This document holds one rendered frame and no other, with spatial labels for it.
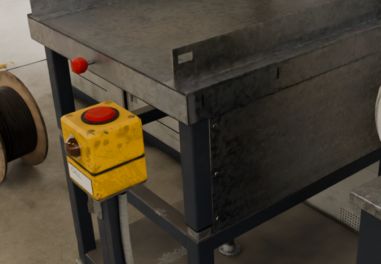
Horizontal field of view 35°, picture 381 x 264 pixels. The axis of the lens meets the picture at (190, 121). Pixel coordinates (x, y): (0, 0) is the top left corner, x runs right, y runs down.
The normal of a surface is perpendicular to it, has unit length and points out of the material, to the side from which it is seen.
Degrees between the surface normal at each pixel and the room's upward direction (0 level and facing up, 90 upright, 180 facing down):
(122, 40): 0
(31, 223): 0
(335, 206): 90
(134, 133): 90
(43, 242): 0
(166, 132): 90
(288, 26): 90
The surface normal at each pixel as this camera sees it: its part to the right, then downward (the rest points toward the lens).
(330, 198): -0.80, 0.31
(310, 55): 0.61, 0.33
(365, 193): -0.05, -0.89
